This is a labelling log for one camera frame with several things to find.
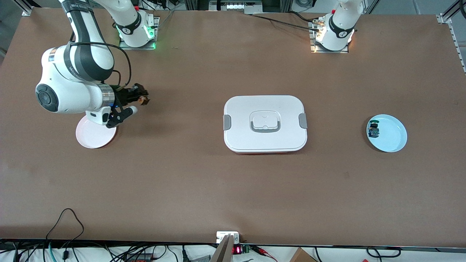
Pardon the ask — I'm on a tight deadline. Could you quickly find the pink round plate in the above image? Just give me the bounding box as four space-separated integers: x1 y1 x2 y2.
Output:
76 115 117 149

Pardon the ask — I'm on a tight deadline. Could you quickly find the white power strip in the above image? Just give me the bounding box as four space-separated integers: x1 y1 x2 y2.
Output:
217 1 256 11

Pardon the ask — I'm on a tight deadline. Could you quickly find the white lidded lunch box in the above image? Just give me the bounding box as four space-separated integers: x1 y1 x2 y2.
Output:
223 95 308 154

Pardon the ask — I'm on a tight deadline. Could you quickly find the small white box device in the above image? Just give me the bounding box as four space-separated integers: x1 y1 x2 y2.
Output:
216 231 240 243

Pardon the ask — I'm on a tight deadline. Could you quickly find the grey aluminium profile bar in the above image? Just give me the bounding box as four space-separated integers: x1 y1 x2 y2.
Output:
210 234 234 262

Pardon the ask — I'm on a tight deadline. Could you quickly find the red clip lead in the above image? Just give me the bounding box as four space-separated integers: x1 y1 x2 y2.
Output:
251 246 278 262

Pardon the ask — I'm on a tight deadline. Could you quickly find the brown cardboard box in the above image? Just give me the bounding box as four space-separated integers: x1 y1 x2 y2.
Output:
289 247 318 262

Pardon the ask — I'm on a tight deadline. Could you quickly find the light blue round plate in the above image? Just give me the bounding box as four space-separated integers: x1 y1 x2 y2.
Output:
366 114 407 152

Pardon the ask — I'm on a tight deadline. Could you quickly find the aluminium frame post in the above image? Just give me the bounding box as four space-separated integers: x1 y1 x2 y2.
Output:
14 0 37 16

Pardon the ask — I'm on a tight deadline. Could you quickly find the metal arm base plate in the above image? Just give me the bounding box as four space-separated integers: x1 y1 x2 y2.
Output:
309 19 350 54
118 16 160 51

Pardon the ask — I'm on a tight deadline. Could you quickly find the black looped thin cable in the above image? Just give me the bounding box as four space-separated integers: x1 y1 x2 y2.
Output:
46 208 85 251

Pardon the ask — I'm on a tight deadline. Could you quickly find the black cable across table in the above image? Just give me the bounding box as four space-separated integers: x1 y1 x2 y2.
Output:
245 11 323 32

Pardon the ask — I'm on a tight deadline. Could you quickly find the teal cable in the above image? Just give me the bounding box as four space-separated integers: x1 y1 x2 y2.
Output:
43 241 56 262

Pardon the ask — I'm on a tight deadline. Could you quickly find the black coiled cable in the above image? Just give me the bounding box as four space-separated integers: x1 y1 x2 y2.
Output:
366 246 402 258

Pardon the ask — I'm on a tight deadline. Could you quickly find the aluminium slotted rail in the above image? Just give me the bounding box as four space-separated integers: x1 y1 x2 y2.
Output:
436 0 466 75

